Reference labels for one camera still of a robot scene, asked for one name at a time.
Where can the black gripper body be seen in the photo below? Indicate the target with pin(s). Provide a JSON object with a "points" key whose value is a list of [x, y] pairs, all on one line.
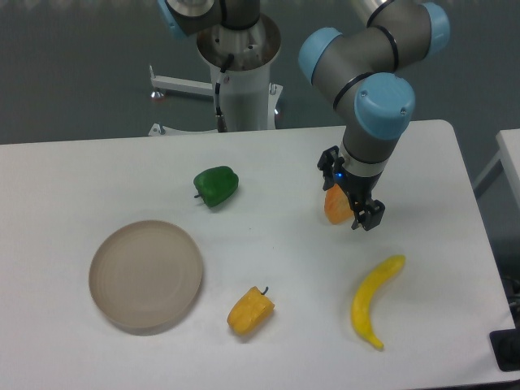
{"points": [[358, 189]]}

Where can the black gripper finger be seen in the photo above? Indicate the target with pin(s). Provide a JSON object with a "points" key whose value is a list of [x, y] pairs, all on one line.
{"points": [[326, 164], [367, 214]]}

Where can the green bell pepper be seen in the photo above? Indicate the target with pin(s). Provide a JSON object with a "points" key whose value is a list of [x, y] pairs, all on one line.
{"points": [[215, 185]]}

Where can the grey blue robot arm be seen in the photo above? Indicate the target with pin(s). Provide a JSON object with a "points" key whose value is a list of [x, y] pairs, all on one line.
{"points": [[356, 74]]}

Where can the yellow bell pepper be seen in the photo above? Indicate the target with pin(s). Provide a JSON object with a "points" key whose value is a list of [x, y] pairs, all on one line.
{"points": [[250, 311]]}

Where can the orange bread pastry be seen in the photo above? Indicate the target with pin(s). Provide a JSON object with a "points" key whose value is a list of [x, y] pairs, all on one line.
{"points": [[336, 205]]}

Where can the yellow banana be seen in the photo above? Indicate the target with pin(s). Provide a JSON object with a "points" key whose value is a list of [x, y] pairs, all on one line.
{"points": [[360, 310]]}

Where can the white side table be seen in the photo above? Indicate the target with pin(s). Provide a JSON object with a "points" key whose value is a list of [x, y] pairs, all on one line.
{"points": [[505, 160]]}

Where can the black device at edge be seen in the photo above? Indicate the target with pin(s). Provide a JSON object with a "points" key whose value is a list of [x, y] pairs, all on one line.
{"points": [[505, 346]]}

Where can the beige round plate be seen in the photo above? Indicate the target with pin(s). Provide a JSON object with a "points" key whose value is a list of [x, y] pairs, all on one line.
{"points": [[145, 276]]}

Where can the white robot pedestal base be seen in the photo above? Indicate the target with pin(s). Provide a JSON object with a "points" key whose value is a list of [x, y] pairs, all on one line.
{"points": [[240, 62]]}

